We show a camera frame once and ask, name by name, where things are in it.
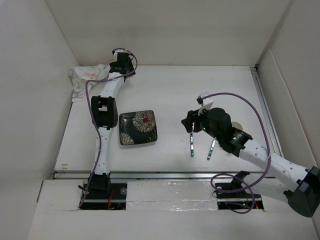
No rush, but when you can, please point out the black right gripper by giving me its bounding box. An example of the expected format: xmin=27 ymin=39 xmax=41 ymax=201
xmin=181 ymin=104 xmax=222 ymax=141

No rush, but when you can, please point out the silver fork teal handle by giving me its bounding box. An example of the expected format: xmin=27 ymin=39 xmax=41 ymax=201
xmin=189 ymin=132 xmax=195 ymax=158

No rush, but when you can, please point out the silver spoon teal handle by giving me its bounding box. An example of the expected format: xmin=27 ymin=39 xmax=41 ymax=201
xmin=206 ymin=138 xmax=216 ymax=161

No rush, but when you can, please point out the floral patterned cloth placemat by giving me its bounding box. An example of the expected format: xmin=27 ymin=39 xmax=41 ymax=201
xmin=69 ymin=64 xmax=111 ymax=102

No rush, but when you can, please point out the black floral square plate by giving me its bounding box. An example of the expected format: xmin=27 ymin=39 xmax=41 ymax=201
xmin=119 ymin=110 xmax=158 ymax=146

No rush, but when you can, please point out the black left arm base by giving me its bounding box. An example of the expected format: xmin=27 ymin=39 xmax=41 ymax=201
xmin=78 ymin=173 xmax=127 ymax=211

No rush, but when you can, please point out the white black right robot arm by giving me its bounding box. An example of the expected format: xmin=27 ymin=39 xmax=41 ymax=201
xmin=181 ymin=108 xmax=320 ymax=218

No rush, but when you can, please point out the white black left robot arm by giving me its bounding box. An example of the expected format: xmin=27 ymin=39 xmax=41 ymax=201
xmin=86 ymin=48 xmax=136 ymax=199

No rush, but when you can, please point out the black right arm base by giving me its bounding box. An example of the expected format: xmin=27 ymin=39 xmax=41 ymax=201
xmin=212 ymin=178 xmax=264 ymax=213

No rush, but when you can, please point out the yellow ceramic cup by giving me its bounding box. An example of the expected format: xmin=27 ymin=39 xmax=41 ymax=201
xmin=231 ymin=121 xmax=243 ymax=131

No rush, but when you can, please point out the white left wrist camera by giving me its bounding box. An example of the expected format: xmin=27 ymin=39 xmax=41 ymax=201
xmin=112 ymin=49 xmax=121 ymax=62

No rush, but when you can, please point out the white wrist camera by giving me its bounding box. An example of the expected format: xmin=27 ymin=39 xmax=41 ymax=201
xmin=196 ymin=92 xmax=214 ymax=116
xmin=112 ymin=49 xmax=121 ymax=62

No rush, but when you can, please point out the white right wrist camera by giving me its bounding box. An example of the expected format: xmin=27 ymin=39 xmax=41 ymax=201
xmin=196 ymin=92 xmax=214 ymax=116

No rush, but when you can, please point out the aluminium rail right side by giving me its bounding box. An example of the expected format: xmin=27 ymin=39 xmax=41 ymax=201
xmin=250 ymin=65 xmax=284 ymax=157

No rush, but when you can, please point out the aluminium rail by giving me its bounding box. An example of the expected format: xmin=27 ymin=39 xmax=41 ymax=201
xmin=51 ymin=170 xmax=276 ymax=180
xmin=250 ymin=65 xmax=284 ymax=157

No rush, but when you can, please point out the aluminium rail front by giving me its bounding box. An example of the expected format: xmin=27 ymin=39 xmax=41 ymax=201
xmin=51 ymin=170 xmax=276 ymax=180

